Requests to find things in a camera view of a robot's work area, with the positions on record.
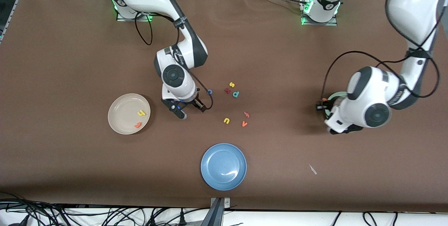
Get green plate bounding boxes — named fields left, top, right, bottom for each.
left=324, top=92, right=349, bottom=119

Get beige brown plate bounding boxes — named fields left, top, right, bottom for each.
left=108, top=93, right=151, bottom=135

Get blue plate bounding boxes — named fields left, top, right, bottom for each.
left=201, top=143, right=247, bottom=191

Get brown table cover sheet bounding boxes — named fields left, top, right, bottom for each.
left=0, top=0, right=448, bottom=212

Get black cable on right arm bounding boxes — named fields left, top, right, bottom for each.
left=135, top=12, right=214, bottom=110

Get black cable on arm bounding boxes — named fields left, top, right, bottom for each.
left=135, top=12, right=214, bottom=110
left=320, top=0, right=448, bottom=106

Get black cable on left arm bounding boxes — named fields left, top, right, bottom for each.
left=320, top=0, right=448, bottom=106

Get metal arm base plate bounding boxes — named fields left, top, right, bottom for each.
left=116, top=9, right=153, bottom=22
left=301, top=0, right=338, bottom=26

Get silver mount bracket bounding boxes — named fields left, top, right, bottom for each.
left=210, top=197, right=231, bottom=208

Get dark camera mount post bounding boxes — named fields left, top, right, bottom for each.
left=201, top=198, right=224, bottom=226

